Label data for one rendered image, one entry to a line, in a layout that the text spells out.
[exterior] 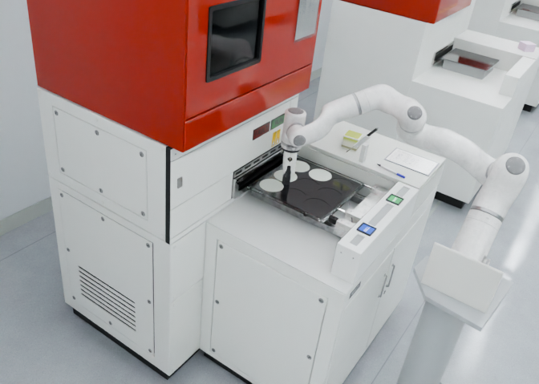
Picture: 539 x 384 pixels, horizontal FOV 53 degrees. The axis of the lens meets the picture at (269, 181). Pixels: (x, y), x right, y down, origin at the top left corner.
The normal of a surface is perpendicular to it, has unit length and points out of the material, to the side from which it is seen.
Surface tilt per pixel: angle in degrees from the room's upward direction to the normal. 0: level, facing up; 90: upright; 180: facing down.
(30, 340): 0
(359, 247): 0
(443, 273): 90
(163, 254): 90
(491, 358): 0
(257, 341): 90
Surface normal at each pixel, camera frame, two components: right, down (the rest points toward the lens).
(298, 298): -0.56, 0.39
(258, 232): 0.11, -0.84
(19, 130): 0.82, 0.37
